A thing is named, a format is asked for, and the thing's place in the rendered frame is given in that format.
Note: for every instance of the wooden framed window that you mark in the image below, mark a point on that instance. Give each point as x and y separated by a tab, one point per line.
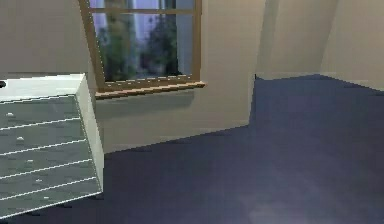
146	43

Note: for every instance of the white chest of drawers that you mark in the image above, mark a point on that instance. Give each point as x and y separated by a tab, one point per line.
46	150

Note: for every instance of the small black object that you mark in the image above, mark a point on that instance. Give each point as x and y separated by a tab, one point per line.
1	84

